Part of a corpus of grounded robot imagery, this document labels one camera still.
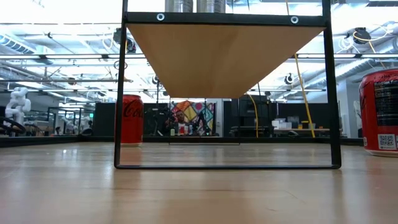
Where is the thin yellow cable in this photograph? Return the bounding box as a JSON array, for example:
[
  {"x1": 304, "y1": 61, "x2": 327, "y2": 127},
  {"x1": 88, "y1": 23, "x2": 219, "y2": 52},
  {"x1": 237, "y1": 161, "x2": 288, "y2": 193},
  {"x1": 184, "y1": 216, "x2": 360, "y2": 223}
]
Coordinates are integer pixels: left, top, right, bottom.
[{"x1": 247, "y1": 93, "x2": 259, "y2": 139}]

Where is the person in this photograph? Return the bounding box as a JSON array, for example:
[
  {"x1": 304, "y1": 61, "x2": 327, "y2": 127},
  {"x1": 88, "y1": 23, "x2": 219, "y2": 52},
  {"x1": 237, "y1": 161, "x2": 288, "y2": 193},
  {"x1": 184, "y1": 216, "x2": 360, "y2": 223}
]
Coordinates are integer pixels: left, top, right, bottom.
[{"x1": 172, "y1": 110, "x2": 188, "y2": 135}]

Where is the colourful patterned panel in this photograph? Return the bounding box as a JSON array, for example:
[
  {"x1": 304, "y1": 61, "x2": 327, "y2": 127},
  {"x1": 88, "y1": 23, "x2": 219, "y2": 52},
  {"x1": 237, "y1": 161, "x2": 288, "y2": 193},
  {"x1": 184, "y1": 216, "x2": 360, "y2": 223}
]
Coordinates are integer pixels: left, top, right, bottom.
[{"x1": 169, "y1": 100, "x2": 216, "y2": 137}]

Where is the black hanging device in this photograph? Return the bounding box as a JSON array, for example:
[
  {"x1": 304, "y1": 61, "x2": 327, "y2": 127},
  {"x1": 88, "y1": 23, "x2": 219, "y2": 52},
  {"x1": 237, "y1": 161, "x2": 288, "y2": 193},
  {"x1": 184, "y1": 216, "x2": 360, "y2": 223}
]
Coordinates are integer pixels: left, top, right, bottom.
[{"x1": 125, "y1": 36, "x2": 137, "y2": 54}]

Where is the background wooden table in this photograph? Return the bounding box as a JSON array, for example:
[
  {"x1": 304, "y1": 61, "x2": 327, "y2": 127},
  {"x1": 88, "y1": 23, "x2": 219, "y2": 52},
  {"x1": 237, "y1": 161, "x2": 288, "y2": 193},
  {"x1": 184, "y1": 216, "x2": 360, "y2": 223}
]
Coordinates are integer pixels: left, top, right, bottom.
[{"x1": 272, "y1": 117, "x2": 331, "y2": 138}]

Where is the thick yellow cable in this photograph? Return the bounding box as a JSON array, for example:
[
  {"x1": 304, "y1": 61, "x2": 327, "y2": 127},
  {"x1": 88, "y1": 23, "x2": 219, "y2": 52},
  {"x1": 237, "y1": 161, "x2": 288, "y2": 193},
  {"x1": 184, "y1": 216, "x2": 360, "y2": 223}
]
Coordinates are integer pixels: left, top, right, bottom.
[{"x1": 293, "y1": 53, "x2": 317, "y2": 139}]

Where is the black cabinet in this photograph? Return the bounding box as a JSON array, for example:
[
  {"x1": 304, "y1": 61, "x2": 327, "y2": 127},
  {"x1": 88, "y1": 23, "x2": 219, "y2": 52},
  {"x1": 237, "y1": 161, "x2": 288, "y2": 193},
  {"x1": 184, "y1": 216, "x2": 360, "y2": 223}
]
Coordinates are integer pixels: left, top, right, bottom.
[{"x1": 230, "y1": 95, "x2": 270, "y2": 138}]

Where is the black aluminium rig frame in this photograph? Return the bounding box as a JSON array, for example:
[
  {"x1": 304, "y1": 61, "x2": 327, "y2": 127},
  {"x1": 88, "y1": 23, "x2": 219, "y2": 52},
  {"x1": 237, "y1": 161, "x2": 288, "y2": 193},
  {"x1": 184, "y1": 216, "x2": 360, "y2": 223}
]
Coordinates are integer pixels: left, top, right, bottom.
[{"x1": 0, "y1": 135, "x2": 364, "y2": 148}]

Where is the red Coca-Cola can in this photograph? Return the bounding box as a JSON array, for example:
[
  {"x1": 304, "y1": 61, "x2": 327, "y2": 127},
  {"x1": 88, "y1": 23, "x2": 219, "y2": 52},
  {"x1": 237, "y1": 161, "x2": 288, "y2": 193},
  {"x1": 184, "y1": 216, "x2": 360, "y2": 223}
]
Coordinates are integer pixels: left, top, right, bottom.
[{"x1": 119, "y1": 94, "x2": 144, "y2": 147}]

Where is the wooden shelf black metal frame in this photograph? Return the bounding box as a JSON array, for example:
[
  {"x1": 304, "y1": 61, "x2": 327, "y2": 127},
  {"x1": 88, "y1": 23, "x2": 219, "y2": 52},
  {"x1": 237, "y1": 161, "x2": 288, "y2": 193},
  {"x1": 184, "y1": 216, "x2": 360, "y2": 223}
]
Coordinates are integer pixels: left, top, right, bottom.
[{"x1": 113, "y1": 0, "x2": 342, "y2": 170}]

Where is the black cable reel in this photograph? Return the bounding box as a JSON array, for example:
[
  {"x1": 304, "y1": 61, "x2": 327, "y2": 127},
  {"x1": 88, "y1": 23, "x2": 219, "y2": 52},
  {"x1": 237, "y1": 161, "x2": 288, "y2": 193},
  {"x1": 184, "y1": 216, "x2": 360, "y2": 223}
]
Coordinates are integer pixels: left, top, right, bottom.
[{"x1": 352, "y1": 27, "x2": 373, "y2": 45}]

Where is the red soda can blue logo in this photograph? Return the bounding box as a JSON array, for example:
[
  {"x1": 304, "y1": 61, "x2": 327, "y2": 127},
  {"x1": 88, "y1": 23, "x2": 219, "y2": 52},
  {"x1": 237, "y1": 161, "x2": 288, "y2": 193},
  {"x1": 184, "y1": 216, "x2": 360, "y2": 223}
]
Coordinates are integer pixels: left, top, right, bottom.
[{"x1": 359, "y1": 68, "x2": 398, "y2": 158}]

